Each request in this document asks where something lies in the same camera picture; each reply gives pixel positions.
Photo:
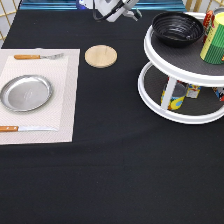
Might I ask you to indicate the black ribbed bowl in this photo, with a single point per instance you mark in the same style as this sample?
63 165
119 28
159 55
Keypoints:
177 29

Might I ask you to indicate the wooden handled fork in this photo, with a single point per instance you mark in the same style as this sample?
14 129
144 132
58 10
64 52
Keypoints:
26 57

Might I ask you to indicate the blue yellow carton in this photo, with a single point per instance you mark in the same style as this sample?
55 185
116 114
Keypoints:
193 91

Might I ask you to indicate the yellow blue tin can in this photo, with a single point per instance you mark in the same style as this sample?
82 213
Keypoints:
178 96

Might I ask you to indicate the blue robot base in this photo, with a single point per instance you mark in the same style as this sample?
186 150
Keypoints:
170 5

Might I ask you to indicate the white two-tier lazy Susan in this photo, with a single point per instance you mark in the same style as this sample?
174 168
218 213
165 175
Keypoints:
168 65

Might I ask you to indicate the silver metal plate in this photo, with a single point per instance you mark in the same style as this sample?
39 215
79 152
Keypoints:
26 93

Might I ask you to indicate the small red butter box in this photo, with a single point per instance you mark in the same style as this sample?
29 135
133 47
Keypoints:
219 91

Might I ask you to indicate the beige woven placemat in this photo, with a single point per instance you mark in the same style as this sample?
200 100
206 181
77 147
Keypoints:
58 112

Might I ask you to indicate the wooden handled knife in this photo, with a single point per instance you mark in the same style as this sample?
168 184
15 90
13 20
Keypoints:
25 128

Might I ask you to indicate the red raisins box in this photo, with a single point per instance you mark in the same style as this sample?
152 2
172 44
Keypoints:
207 23

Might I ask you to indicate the green yellow cylinder canister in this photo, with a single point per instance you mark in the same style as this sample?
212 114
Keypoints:
213 48

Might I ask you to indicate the round wooden coaster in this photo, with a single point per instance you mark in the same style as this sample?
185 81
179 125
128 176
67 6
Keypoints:
100 56

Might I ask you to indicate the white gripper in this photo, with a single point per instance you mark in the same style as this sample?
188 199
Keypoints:
111 10

